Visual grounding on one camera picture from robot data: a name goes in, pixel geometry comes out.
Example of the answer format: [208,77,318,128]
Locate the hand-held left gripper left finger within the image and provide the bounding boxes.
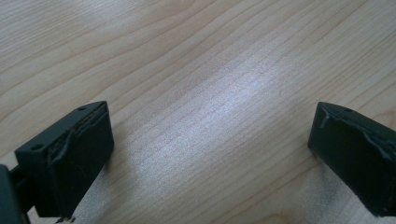
[13,100,115,218]

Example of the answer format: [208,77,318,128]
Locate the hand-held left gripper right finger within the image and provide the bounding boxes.
[307,101,396,218]

